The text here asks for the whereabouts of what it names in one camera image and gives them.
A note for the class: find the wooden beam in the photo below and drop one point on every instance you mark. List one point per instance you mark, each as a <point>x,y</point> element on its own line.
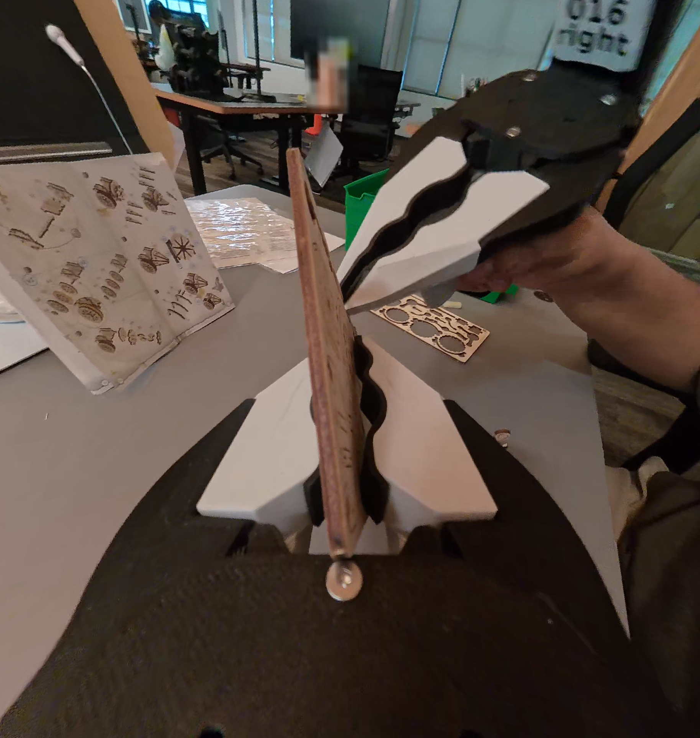
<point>684,86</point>

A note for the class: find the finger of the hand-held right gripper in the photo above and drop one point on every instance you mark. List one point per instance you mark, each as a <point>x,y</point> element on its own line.
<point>442,248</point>
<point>407,184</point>

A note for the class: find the small round wooden piece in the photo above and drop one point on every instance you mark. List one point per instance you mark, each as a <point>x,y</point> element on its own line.
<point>502,437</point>

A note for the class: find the grey flat board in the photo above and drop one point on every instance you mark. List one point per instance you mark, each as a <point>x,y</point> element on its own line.
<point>325,155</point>

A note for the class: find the plastic-wrapped paper sheet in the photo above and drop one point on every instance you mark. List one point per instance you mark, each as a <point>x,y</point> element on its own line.
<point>252,230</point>

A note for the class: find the tan wooden panel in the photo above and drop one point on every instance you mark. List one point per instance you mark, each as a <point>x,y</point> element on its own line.
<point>130,75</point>

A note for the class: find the black panel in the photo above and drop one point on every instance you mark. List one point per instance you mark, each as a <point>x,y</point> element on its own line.
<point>32,86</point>

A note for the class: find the white gooseneck microphone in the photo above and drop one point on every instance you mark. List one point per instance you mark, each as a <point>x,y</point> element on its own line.
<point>58,37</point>

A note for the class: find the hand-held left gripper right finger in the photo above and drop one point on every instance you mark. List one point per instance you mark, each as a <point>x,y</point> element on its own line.
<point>430,461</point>

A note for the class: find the grey desk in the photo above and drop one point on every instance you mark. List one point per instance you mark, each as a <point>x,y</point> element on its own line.
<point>125,438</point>

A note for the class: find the wooden sheet with round holes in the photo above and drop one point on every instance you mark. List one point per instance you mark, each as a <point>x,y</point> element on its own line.
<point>476,337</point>

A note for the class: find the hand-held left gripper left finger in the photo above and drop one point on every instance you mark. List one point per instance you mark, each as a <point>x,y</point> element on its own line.
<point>257,461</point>

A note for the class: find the green plastic bin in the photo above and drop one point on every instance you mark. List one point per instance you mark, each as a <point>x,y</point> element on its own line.
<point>361,202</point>

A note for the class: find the black monitor screen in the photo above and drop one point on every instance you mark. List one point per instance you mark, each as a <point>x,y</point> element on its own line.
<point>367,23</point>

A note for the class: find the printed instruction booklet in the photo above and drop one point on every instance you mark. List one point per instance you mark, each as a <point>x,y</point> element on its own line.
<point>96,259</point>

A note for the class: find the person's leg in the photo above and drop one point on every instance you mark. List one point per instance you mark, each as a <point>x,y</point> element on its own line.
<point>632,496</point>

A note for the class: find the wooden office table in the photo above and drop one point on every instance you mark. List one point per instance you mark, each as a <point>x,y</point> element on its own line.
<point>240,108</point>

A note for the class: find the person's torso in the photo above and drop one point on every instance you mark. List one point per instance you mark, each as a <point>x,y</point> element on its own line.
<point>684,576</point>

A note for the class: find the person's right hand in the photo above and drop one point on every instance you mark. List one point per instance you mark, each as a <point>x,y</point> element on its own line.
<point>557,259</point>

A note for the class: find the wooden sheet with wheel parts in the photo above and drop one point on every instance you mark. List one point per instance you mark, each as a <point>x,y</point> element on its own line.
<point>327,346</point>

